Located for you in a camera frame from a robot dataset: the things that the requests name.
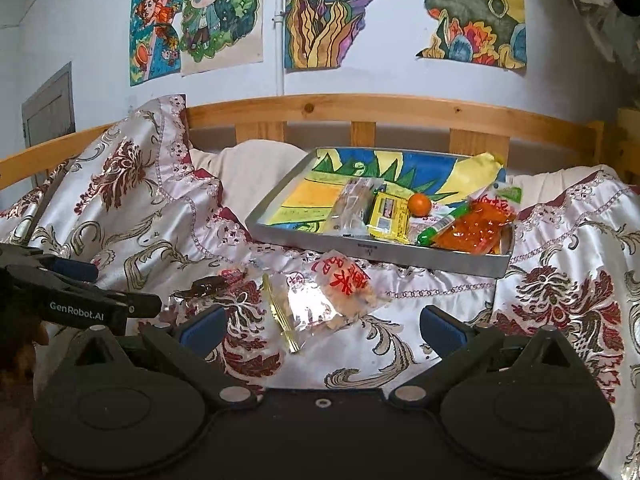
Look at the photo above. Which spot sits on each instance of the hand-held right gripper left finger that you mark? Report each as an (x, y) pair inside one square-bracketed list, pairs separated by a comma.
[(205, 325)]

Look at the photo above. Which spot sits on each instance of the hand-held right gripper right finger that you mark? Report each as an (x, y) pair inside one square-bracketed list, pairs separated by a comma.
[(442, 329)]

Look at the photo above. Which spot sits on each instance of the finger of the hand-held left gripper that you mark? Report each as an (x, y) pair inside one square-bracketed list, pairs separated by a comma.
[(75, 270), (135, 305)]

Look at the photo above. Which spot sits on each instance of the dark brown snack packet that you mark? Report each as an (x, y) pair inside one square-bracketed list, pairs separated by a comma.
[(205, 287)]

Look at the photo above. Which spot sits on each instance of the gold foil snack packet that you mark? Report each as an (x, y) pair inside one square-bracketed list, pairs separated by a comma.
[(282, 317)]

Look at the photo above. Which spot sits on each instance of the grey metal tray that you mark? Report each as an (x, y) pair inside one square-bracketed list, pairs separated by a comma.
[(380, 255)]

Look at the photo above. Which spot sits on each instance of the green stick snack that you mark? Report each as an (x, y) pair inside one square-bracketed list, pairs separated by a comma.
[(440, 225)]

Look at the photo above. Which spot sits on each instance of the orange chili snack bag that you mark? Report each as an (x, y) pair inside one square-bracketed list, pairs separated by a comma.
[(475, 230)]

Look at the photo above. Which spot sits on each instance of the clear rice cracker bag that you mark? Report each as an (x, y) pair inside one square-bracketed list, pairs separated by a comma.
[(340, 285)]

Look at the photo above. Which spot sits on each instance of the green and yellow snack packet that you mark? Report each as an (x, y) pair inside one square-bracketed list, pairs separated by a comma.
[(387, 215)]

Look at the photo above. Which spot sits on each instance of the tangerine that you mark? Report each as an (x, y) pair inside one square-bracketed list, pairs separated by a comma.
[(419, 204)]

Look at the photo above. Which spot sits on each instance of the clear bread packet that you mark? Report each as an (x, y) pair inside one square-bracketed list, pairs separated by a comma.
[(350, 205)]

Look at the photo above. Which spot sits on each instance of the white packet with green print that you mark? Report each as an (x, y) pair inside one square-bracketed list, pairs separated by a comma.
[(436, 212)]

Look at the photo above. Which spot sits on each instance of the grey panel door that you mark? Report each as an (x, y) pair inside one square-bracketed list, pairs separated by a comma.
[(50, 110)]

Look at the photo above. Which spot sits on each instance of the orange-haired figure wall poster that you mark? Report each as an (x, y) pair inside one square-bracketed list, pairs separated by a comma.
[(150, 50)]

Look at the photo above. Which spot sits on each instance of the white wall pipe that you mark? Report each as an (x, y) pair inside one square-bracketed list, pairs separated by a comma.
[(279, 60)]

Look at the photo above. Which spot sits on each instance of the blond figure wall poster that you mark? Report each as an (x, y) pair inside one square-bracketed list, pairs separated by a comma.
[(220, 20)]

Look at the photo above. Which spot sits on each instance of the landscape wall poster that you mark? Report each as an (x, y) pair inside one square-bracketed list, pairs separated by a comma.
[(475, 10)]

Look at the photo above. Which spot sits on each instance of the abstract flame wall poster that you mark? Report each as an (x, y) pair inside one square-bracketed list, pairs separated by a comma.
[(325, 25)]

